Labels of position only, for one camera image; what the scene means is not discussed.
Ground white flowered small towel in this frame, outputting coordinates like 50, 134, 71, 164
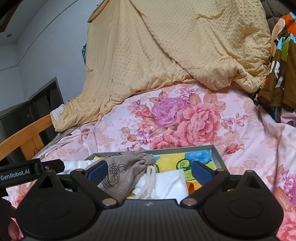
62, 160, 96, 174

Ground plain white towel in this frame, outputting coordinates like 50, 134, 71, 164
133, 169, 189, 200

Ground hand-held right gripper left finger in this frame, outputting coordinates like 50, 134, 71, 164
37, 161, 118, 207

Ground dark cabinet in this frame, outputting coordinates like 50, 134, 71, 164
0, 77, 65, 163

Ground white pillow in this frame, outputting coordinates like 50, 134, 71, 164
50, 104, 65, 122

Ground wooden bed frame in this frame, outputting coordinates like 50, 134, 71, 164
0, 113, 55, 161

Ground grey tray with painted bottom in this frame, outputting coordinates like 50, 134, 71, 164
32, 144, 228, 200

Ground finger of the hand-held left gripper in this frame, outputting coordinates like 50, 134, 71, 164
42, 159, 65, 174

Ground yellow dotted blanket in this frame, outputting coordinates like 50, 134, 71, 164
53, 0, 272, 131

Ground brown multicoloured garment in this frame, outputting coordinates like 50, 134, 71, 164
257, 10, 296, 123

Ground pink floral quilt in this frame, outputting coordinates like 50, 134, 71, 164
5, 83, 296, 241

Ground pale pink cloth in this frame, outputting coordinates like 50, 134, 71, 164
276, 105, 296, 127

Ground teal wall poster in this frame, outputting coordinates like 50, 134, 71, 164
81, 43, 88, 66

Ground tan drawstring pouch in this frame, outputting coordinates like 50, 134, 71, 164
84, 148, 156, 202

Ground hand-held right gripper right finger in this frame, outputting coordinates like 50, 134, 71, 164
180, 161, 266, 206

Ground person's left hand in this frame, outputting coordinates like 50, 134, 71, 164
0, 197, 20, 241

